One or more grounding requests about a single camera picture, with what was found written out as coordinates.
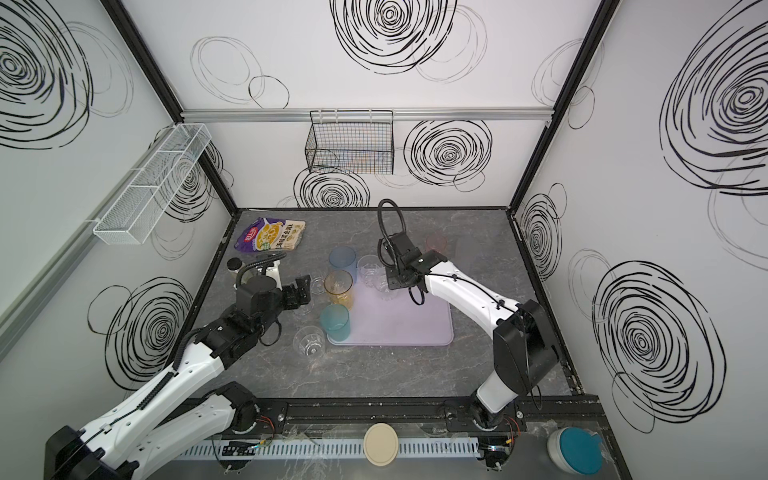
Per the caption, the purple yellow food packet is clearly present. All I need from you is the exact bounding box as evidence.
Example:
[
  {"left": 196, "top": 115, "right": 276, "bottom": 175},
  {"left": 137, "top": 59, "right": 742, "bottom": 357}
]
[{"left": 235, "top": 217, "right": 306, "bottom": 253}]

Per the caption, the white slotted cable duct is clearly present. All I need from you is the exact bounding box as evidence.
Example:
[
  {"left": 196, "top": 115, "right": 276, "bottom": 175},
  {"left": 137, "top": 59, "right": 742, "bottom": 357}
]
[{"left": 176, "top": 437, "right": 480, "bottom": 462}]

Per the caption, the clear glass left middle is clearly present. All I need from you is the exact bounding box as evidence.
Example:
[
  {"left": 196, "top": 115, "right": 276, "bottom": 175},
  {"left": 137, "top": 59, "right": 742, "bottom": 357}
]
[{"left": 310, "top": 273, "right": 327, "bottom": 297}]

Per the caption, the beige round lid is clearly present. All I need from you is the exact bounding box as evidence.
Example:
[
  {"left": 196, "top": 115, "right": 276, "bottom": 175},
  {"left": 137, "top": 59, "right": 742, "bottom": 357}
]
[{"left": 363, "top": 423, "right": 399, "bottom": 467}]

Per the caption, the yellow transparent cup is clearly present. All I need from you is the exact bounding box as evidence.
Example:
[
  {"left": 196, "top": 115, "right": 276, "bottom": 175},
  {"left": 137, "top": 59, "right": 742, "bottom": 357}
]
[{"left": 323, "top": 269, "right": 354, "bottom": 310}]

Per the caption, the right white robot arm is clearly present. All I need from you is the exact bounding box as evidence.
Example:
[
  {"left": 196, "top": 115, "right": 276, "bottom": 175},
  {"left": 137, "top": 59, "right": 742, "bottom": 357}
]
[{"left": 377, "top": 198, "right": 562, "bottom": 431}]

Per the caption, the teal lidded white container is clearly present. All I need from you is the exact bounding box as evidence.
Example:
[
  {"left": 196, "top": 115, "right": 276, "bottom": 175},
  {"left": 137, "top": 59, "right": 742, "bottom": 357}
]
[{"left": 546, "top": 427, "right": 603, "bottom": 476}]

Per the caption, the clear faceted glass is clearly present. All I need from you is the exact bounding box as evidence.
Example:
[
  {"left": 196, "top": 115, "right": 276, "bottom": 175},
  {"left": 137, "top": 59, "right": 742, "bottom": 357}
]
[
  {"left": 372, "top": 274, "right": 397, "bottom": 301},
  {"left": 357, "top": 254, "right": 385, "bottom": 288}
]

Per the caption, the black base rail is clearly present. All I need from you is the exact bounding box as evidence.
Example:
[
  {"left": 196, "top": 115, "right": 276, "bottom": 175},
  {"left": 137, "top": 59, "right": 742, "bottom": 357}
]
[{"left": 255, "top": 395, "right": 605, "bottom": 433}]

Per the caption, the pink transparent cup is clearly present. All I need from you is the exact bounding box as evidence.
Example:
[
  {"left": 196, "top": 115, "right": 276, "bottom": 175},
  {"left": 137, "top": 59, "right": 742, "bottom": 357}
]
[{"left": 425, "top": 231, "right": 448, "bottom": 256}]

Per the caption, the teal frosted cup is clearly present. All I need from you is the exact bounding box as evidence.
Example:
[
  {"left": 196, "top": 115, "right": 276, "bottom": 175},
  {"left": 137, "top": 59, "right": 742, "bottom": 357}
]
[{"left": 320, "top": 304, "right": 351, "bottom": 342}]

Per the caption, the clear glass near front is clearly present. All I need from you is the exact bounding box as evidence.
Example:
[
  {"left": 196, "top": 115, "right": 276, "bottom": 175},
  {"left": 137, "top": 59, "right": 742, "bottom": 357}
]
[{"left": 292, "top": 326, "right": 326, "bottom": 361}]

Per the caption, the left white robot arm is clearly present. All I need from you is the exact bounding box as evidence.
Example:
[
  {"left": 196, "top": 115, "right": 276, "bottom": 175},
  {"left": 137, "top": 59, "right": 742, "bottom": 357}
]
[{"left": 43, "top": 252, "right": 311, "bottom": 479}]

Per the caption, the blue frosted cup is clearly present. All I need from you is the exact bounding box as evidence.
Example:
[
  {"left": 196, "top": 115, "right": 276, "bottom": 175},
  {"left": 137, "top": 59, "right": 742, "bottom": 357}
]
[{"left": 329, "top": 246, "right": 357, "bottom": 283}]

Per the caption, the small dark-capped spice jar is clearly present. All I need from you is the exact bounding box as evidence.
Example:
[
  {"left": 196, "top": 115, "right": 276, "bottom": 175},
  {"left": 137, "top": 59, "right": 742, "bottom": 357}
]
[{"left": 226, "top": 257, "right": 243, "bottom": 277}]

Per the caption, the black wire wall basket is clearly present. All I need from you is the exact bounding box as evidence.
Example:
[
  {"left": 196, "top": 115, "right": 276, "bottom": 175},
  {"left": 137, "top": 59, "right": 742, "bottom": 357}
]
[{"left": 304, "top": 109, "right": 395, "bottom": 175}]

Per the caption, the lilac plastic tray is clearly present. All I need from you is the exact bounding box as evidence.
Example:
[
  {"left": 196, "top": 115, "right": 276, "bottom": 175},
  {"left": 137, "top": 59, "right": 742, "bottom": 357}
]
[{"left": 326, "top": 282, "right": 454, "bottom": 347}]

